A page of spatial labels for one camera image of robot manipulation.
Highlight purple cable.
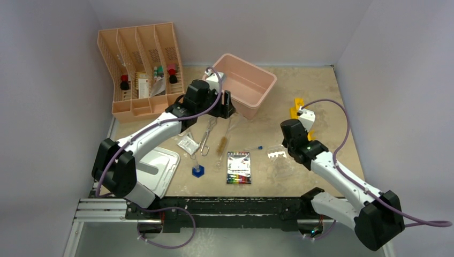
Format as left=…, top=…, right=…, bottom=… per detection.
left=301, top=99, right=453, bottom=242
left=95, top=66, right=223, bottom=250

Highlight yellow test tube rack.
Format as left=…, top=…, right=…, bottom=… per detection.
left=290, top=98, right=315, bottom=140

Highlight metal crucible tongs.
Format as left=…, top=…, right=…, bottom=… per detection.
left=200, top=117, right=217, bottom=156

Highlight white plastic lid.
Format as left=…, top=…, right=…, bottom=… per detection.
left=99, top=146, right=180, bottom=199

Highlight pink plastic bin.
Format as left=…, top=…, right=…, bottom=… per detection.
left=213, top=54, right=277, bottom=119

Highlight clear ruler set packet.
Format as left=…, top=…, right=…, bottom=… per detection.
left=150, top=77, right=165, bottom=97

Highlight wire test tube brush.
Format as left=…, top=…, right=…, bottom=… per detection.
left=216, top=118, right=232, bottom=156

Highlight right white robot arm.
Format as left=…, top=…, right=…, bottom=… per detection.
left=280, top=119, right=405, bottom=251

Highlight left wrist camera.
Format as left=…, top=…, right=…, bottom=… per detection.
left=204, top=71, right=220, bottom=92

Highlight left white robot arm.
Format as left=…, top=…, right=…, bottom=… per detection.
left=92, top=80, right=236, bottom=219

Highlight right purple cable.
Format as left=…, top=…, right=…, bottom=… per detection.
left=301, top=99, right=453, bottom=242

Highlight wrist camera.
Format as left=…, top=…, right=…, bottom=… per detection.
left=297, top=107, right=316, bottom=132
left=204, top=71, right=220, bottom=92

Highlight red black stamp right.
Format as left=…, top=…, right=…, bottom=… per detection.
left=167, top=64, right=178, bottom=84

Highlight black aluminium base frame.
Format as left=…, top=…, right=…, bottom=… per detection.
left=64, top=179, right=396, bottom=257

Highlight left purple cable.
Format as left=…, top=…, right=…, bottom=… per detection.
left=95, top=66, right=223, bottom=250

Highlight clear plastic well tray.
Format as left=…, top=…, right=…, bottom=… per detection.
left=266, top=145, right=294, bottom=181

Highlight red black stamp left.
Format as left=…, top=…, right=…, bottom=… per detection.
left=120, top=74, right=130, bottom=90

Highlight peach plastic desk organizer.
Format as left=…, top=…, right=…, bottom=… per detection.
left=97, top=22, right=186, bottom=123

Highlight coloured marker pen pack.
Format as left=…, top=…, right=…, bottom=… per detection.
left=226, top=152, right=252, bottom=184

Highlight white sachet packet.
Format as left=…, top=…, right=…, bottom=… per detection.
left=177, top=135, right=200, bottom=155

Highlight red black stamp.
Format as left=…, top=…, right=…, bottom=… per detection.
left=120, top=74, right=130, bottom=90
left=167, top=64, right=178, bottom=84

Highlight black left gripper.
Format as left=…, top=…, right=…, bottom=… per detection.
left=196, top=87, right=235, bottom=119

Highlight blue capped test tube lower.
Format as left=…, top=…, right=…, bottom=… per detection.
left=244, top=146, right=263, bottom=151

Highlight white card box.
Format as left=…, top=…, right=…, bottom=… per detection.
left=137, top=78, right=149, bottom=99

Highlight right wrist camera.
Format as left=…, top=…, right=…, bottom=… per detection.
left=297, top=107, right=316, bottom=132

